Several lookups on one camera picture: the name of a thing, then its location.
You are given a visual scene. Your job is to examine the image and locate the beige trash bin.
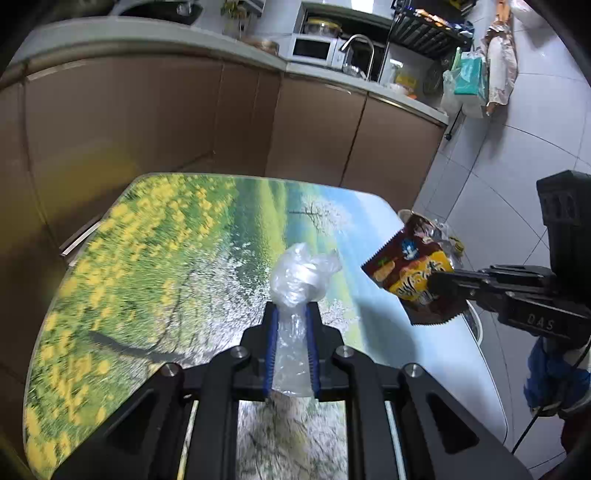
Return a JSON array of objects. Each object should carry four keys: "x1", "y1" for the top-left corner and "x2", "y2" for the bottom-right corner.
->
[{"x1": 397, "y1": 209, "x2": 466, "y2": 271}]

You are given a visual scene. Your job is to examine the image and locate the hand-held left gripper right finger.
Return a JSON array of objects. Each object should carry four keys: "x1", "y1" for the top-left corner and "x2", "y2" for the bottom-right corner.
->
[{"x1": 305, "y1": 300, "x2": 533, "y2": 480}]

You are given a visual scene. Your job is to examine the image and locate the glass lidded container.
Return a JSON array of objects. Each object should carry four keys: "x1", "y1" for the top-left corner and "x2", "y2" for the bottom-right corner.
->
[{"x1": 304, "y1": 17, "x2": 343, "y2": 38}]

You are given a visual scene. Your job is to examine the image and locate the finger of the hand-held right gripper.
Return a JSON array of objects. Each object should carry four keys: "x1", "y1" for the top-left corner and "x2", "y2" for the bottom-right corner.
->
[{"x1": 429, "y1": 269, "x2": 509, "y2": 304}]

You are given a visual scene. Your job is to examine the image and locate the white microwave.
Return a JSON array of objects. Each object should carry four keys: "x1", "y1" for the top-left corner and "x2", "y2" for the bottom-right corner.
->
[{"x1": 290, "y1": 34, "x2": 344, "y2": 66}]

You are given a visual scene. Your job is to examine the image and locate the brown kitchen cabinet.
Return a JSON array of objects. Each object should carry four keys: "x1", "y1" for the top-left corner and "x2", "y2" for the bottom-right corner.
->
[{"x1": 0, "y1": 54, "x2": 447, "y2": 261}]

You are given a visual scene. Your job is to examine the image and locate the grey kitchen countertop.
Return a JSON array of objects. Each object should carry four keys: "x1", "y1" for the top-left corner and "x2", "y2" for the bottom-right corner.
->
[{"x1": 8, "y1": 27, "x2": 450, "y2": 126}]

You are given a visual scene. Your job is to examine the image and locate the landscape printed table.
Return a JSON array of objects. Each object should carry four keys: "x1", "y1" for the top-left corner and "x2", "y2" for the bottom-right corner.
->
[{"x1": 25, "y1": 172, "x2": 509, "y2": 480}]

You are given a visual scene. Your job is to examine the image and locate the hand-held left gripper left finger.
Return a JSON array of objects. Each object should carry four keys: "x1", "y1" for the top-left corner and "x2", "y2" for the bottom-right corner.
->
[{"x1": 52, "y1": 302, "x2": 280, "y2": 480}]

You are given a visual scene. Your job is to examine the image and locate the round wooden board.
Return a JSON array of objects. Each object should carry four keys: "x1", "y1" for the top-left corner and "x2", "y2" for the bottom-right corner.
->
[{"x1": 244, "y1": 36, "x2": 281, "y2": 57}]

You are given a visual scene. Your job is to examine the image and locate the steel faucet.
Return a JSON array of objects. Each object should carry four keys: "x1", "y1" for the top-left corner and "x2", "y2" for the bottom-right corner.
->
[{"x1": 341, "y1": 34, "x2": 376, "y2": 80}]

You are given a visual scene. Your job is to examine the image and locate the black dish rack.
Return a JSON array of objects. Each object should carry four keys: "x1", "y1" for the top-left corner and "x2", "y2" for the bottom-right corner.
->
[{"x1": 385, "y1": 8, "x2": 474, "y2": 99}]

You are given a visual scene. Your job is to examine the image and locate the white plastic bag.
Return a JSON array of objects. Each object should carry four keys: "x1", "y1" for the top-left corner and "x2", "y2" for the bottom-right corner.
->
[{"x1": 440, "y1": 69, "x2": 463, "y2": 114}]

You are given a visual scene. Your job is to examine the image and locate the hanging plastic bags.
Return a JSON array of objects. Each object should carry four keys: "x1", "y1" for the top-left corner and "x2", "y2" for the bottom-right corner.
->
[{"x1": 480, "y1": 21, "x2": 519, "y2": 117}]

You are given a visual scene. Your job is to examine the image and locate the black cable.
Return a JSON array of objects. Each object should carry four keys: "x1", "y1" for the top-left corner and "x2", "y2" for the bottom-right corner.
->
[{"x1": 510, "y1": 342, "x2": 591, "y2": 455}]

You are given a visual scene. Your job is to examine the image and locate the clear plastic bag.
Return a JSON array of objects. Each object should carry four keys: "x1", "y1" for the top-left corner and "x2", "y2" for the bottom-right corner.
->
[{"x1": 269, "y1": 242, "x2": 343, "y2": 398}]

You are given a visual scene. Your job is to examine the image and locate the brown snack packet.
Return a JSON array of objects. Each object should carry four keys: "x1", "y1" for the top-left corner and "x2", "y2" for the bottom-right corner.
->
[{"x1": 361, "y1": 213, "x2": 470, "y2": 326}]

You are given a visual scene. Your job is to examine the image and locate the white trash bin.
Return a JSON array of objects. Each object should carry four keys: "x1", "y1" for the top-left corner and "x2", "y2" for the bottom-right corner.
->
[{"x1": 464, "y1": 307, "x2": 485, "y2": 347}]

